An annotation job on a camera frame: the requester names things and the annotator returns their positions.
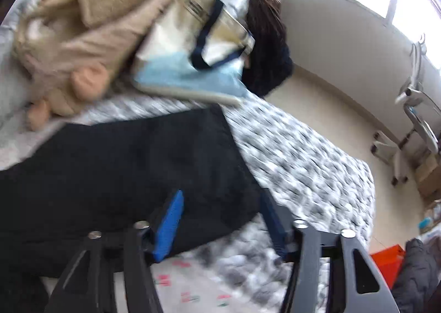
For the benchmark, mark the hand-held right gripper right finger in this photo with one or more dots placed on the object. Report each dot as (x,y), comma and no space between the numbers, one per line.
(274,226)

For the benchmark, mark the dark fuzzy garment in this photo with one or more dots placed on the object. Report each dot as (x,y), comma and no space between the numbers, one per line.
(268,58)

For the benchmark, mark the grey patterned quilt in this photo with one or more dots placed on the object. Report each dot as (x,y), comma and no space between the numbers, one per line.
(303,154)

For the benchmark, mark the dark grey quilted cloth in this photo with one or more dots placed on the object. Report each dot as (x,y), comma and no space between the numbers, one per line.
(417,278)

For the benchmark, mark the cream and blue tote bag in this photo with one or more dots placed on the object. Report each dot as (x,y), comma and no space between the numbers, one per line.
(179,40)

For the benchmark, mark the white office chair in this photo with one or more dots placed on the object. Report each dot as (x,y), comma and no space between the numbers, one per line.
(413,92)

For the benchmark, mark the orange box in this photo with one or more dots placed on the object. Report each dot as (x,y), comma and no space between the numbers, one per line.
(387,261)

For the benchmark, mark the cardboard box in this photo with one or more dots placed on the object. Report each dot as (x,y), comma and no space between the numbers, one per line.
(429,175)

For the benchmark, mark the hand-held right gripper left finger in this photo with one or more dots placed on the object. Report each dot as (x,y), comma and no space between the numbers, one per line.
(168,226)

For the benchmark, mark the black garment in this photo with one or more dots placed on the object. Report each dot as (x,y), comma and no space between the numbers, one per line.
(120,168)

